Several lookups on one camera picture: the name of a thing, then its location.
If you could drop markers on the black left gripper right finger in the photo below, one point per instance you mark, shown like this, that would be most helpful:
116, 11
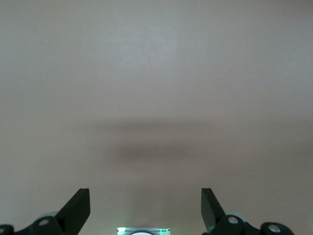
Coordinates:
215, 220

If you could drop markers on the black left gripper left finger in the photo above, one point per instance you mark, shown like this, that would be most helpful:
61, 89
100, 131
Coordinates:
71, 215

